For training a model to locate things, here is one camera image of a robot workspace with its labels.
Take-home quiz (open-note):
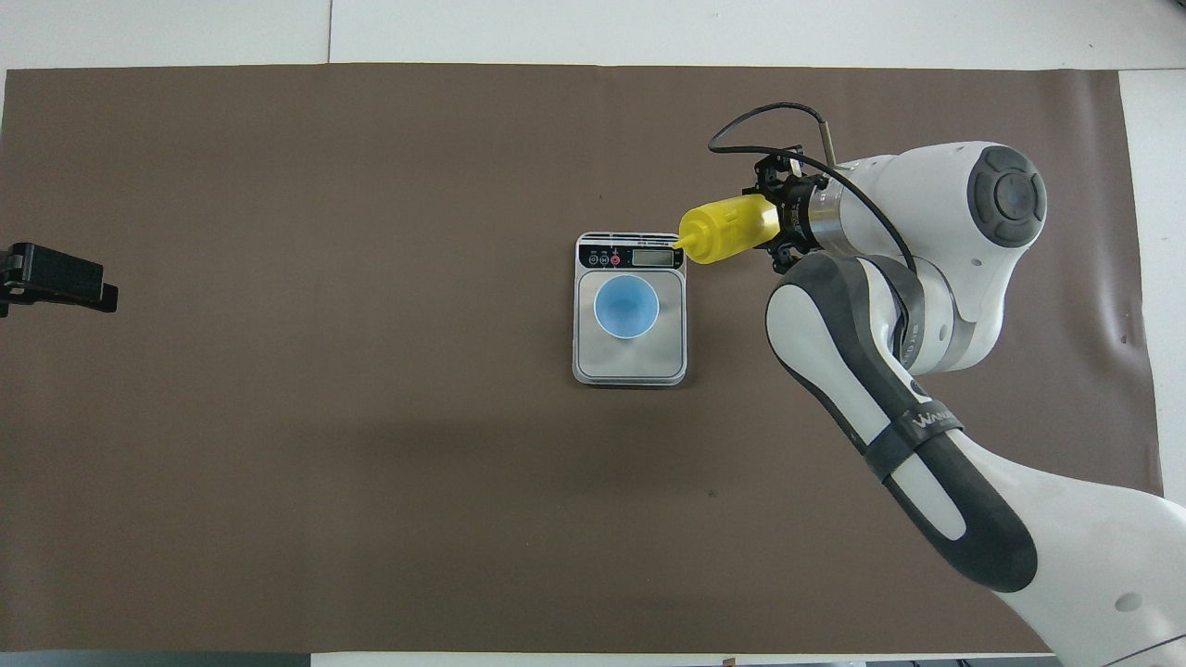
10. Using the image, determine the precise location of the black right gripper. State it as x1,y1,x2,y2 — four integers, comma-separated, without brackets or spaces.
755,153,831,275

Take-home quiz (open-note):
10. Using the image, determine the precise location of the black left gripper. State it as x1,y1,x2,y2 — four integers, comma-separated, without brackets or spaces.
0,243,120,318

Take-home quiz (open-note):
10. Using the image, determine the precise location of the yellow squeeze bottle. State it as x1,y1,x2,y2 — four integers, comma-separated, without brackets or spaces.
672,193,781,266

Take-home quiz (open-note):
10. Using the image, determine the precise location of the light blue cup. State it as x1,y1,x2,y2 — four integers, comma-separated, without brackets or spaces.
593,274,661,341

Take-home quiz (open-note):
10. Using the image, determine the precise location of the silver digital kitchen scale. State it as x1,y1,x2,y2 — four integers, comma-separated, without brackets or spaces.
572,231,688,387

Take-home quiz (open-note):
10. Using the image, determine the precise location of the brown table mat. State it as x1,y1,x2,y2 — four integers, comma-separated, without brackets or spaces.
0,63,1170,654

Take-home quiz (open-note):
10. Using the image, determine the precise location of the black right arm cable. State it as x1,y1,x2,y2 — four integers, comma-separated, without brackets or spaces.
708,101,920,275

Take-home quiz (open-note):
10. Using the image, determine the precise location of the black velcro cable strap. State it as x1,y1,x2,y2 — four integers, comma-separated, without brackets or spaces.
866,406,966,483

